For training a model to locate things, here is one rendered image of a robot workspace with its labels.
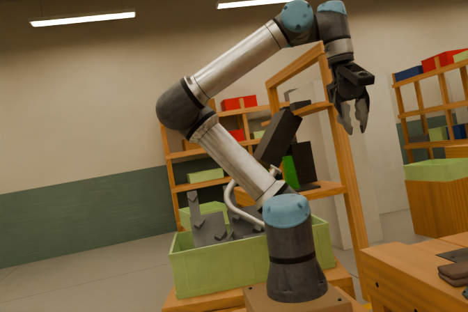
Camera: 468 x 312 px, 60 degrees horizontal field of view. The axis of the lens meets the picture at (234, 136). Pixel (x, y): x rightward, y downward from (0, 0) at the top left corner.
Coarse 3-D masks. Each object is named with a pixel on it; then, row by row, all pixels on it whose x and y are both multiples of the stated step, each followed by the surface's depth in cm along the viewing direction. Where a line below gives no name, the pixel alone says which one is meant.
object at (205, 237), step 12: (192, 192) 182; (192, 204) 181; (192, 216) 179; (204, 216) 179; (216, 216) 180; (192, 228) 177; (204, 228) 177; (216, 228) 177; (204, 240) 175; (216, 240) 175; (228, 240) 170
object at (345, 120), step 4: (344, 104) 108; (348, 104) 108; (344, 108) 108; (348, 108) 108; (344, 112) 107; (348, 112) 108; (344, 116) 107; (348, 116) 108; (340, 120) 111; (344, 120) 107; (348, 120) 108; (344, 124) 108; (348, 124) 107; (344, 128) 109; (348, 128) 108; (352, 128) 108; (348, 132) 108
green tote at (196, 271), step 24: (312, 216) 172; (192, 240) 188; (240, 240) 150; (264, 240) 151; (192, 264) 149; (216, 264) 149; (240, 264) 150; (264, 264) 151; (192, 288) 148; (216, 288) 149
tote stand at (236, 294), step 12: (336, 264) 156; (336, 276) 143; (348, 276) 141; (240, 288) 148; (348, 288) 140; (168, 300) 149; (180, 300) 147; (192, 300) 145; (204, 300) 142; (216, 300) 142; (228, 300) 141; (240, 300) 141
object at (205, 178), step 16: (288, 96) 770; (224, 112) 718; (240, 112) 724; (160, 128) 740; (240, 128) 771; (192, 144) 714; (240, 144) 720; (192, 176) 708; (208, 176) 714; (224, 176) 743; (176, 208) 694
